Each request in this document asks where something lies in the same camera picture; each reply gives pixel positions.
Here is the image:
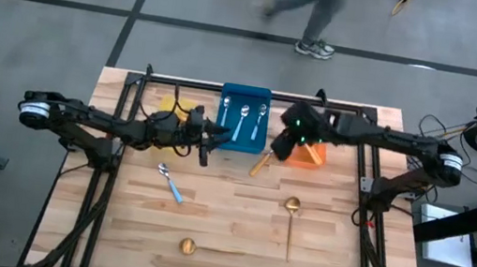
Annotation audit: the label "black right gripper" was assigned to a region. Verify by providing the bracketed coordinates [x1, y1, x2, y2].
[268, 96, 343, 171]

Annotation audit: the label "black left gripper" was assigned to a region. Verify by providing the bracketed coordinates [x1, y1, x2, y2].
[139, 98, 236, 171]

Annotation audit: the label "blue plastic bin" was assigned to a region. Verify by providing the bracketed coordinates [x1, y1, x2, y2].
[211, 81, 276, 157]

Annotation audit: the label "yellow plastic bin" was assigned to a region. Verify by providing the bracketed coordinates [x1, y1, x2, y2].
[150, 92, 201, 160]

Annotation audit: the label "orange plastic bin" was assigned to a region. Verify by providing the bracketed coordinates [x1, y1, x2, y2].
[283, 133, 330, 173]

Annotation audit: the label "gold spoon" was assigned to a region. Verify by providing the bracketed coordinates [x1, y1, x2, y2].
[177, 236, 248, 265]
[276, 194, 303, 264]

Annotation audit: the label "person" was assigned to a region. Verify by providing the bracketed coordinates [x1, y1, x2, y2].
[245, 0, 350, 64]

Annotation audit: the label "white box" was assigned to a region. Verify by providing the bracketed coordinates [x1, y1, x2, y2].
[411, 201, 477, 267]

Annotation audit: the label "thin hanging yellow cable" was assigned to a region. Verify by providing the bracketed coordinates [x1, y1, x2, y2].
[390, 0, 419, 21]

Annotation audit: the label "black floor cables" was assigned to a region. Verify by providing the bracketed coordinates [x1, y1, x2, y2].
[404, 110, 477, 163]

